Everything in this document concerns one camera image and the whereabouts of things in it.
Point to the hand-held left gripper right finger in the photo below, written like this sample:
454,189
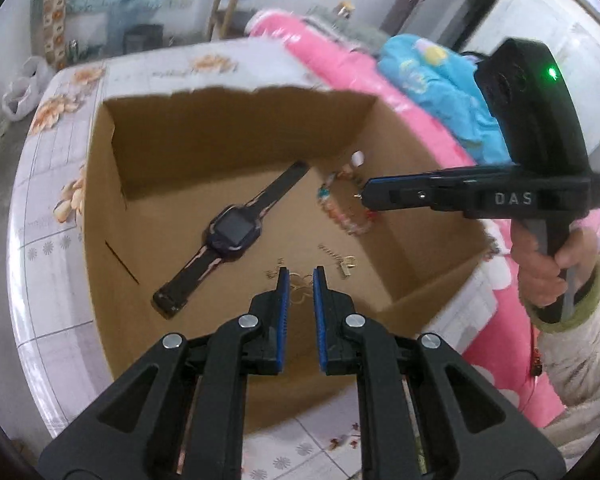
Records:
321,330

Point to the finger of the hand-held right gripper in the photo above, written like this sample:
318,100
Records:
410,176
400,195

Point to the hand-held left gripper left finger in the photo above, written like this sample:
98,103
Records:
283,330

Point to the black smart watch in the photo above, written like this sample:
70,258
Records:
230,230

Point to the cardboard box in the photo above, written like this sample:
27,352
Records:
180,160

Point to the person's right forearm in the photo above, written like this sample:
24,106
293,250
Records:
580,370

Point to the person's right hand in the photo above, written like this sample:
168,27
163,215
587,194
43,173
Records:
535,270

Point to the light blue blanket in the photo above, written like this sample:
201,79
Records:
430,75

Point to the white door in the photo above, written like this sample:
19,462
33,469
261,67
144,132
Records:
555,5

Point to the grey knit blanket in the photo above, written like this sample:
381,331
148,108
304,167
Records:
350,35

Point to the gold capped bottle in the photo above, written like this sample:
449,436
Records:
346,9

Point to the pink floral blanket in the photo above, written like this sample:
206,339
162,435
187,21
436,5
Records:
500,350

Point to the floral tablecloth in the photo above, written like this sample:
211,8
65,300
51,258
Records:
55,260

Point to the dark waste bin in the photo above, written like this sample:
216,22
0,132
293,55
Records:
142,40

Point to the white plastic bag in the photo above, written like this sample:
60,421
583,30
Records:
25,90

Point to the orange check cloth strip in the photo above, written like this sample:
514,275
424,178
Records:
55,15

